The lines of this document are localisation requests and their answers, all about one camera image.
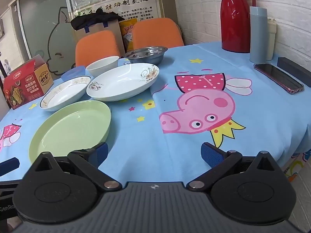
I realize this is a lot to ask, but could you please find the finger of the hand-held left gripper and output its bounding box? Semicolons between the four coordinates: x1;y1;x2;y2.
0;158;20;176

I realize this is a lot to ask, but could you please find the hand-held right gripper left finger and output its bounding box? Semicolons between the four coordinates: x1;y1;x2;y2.
34;142;123;192

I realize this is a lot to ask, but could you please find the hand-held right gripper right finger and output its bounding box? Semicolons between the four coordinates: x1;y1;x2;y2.
187;142;279;191

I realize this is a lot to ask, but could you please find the green plate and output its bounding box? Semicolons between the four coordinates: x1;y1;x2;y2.
29;100;112;164

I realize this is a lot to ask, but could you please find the white plate with gold rim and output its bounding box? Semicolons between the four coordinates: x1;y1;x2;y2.
39;75;92;112

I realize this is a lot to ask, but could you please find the blue plastic bowl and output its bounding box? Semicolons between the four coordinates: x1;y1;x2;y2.
61;65;86;82

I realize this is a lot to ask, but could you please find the white bowl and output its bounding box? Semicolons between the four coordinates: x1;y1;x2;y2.
86;56;120;77

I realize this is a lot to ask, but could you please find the steel bowl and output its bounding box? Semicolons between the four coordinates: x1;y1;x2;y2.
124;46;168;65

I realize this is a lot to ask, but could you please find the blue cartoon tablecloth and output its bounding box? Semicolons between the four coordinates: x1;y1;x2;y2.
0;41;311;182

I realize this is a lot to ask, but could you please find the red cracker box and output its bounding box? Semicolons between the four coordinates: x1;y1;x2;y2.
3;55;54;110

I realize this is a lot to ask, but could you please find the smartphone in pink case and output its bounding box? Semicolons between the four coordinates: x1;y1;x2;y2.
253;63;305;95

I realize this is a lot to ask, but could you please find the orange chair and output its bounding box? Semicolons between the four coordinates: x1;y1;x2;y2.
75;30;121;68
132;17;184;50

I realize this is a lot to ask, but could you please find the black box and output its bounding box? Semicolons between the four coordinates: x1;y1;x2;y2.
277;57;311;88

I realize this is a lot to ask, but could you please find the yellow packet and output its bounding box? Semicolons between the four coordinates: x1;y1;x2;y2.
119;19;140;52

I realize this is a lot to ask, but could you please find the brown paper bag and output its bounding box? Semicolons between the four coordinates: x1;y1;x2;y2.
72;19;125;51

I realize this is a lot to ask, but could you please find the cream bottle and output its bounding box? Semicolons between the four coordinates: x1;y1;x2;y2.
266;17;277;61

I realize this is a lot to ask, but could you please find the grey-blue bottle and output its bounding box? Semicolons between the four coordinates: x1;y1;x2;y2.
249;6;268;63

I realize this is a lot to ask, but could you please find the black cloth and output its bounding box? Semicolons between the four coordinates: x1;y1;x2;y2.
70;12;125;30

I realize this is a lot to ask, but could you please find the red thermos jug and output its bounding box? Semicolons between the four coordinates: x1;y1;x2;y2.
220;0;256;53

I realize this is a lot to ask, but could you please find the frosted glass door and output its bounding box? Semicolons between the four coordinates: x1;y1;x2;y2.
17;0;78;78

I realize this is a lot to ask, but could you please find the framed wall poster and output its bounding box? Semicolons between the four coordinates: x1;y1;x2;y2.
72;0;164;25

